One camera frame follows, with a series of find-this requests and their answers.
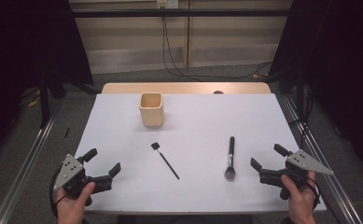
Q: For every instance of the aluminium rail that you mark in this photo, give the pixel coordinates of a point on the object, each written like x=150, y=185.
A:
x=23, y=174
x=344, y=202

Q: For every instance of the white table sheet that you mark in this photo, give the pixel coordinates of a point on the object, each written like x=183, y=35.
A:
x=201, y=124

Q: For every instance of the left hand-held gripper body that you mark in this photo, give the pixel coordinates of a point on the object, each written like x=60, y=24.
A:
x=67, y=169

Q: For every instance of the thin black makeup brush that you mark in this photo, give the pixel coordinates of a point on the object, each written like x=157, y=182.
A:
x=166, y=161

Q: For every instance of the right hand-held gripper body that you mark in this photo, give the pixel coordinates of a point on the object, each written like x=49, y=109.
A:
x=306, y=163

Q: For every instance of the beige square cup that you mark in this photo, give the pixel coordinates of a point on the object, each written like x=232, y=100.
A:
x=151, y=116

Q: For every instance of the black horizontal bar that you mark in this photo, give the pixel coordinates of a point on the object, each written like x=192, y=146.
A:
x=123, y=13

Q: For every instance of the white wall socket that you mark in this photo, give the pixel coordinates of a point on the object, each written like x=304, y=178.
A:
x=170, y=3

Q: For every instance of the yellow strip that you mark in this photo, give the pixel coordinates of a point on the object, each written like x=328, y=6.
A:
x=33, y=102

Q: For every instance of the black curtain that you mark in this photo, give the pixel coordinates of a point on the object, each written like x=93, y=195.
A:
x=30, y=46
x=341, y=62

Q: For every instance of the wooden table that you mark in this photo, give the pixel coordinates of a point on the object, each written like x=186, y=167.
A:
x=185, y=88

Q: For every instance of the small black stick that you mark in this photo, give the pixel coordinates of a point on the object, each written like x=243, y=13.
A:
x=67, y=132

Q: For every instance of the person's left hand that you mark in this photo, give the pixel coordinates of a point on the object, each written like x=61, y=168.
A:
x=72, y=208

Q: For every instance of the black metal stand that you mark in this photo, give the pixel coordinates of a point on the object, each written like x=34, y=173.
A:
x=300, y=99
x=44, y=105

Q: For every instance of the thick black makeup brush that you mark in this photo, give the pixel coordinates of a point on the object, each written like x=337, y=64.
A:
x=231, y=146

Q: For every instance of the person's right hand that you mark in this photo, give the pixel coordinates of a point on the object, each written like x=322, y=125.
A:
x=302, y=205

